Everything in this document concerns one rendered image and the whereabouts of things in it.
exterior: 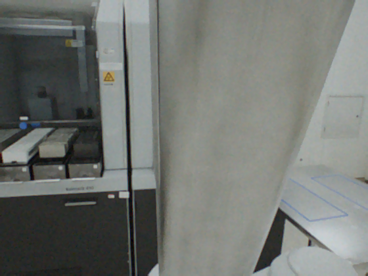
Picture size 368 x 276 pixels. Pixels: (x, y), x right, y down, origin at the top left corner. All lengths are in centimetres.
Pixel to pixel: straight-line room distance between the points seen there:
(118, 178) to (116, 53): 57
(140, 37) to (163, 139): 122
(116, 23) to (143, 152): 61
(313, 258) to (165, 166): 37
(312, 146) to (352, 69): 83
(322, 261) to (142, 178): 102
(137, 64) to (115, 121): 29
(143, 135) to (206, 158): 127
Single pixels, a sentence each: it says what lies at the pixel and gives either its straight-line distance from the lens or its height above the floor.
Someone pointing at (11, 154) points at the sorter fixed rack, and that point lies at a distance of 149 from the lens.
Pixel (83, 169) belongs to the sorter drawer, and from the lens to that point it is 139.
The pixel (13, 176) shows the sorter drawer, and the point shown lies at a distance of 148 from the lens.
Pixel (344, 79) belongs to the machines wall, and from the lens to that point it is 321.
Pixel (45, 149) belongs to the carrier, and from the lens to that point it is 148.
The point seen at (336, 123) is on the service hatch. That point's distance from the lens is 324.
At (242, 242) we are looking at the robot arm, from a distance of 22.
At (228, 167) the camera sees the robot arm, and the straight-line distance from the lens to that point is 16.
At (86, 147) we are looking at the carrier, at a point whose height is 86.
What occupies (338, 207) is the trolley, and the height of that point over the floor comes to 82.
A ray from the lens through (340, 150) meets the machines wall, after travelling 336.
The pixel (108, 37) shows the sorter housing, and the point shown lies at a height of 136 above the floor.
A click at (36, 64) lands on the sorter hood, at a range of 142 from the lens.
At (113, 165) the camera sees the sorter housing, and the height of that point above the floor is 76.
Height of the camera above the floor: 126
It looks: 15 degrees down
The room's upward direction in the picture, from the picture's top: 1 degrees clockwise
